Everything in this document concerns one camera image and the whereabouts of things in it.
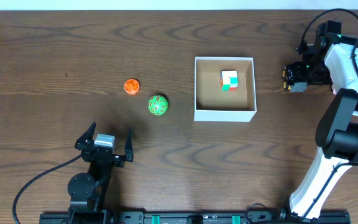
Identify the green ball with red numbers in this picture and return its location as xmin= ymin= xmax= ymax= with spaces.
xmin=148 ymin=95 xmax=168 ymax=116

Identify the orange ribbed toy ball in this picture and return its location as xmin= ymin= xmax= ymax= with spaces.
xmin=124 ymin=78 xmax=140 ymax=95

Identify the white open cardboard box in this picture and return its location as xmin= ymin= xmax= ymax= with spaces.
xmin=194 ymin=57 xmax=257 ymax=122

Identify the multicoloured puzzle cube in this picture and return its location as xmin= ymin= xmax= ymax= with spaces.
xmin=221 ymin=70 xmax=239 ymax=91

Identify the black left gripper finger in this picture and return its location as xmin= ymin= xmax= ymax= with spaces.
xmin=124 ymin=129 xmax=134 ymax=162
xmin=75 ymin=122 xmax=96 ymax=150

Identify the grey and yellow toy truck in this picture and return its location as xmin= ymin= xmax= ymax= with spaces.
xmin=282 ymin=69 xmax=308 ymax=92

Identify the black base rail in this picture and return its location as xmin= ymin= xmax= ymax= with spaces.
xmin=39 ymin=210 xmax=351 ymax=224

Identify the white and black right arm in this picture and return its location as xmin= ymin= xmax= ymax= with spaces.
xmin=280 ymin=32 xmax=358 ymax=223

